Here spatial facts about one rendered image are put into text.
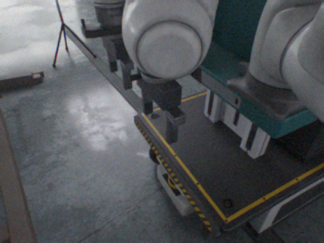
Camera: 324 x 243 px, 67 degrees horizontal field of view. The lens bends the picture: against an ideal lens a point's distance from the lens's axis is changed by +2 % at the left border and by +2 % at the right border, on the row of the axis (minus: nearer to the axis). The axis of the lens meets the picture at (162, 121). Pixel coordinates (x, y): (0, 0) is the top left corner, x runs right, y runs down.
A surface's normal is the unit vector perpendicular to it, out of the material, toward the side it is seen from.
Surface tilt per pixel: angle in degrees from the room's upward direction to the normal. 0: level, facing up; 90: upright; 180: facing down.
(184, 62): 96
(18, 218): 0
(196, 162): 0
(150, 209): 0
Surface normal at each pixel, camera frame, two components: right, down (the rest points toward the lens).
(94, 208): -0.01, -0.76
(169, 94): 0.48, 0.56
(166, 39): 0.04, 0.79
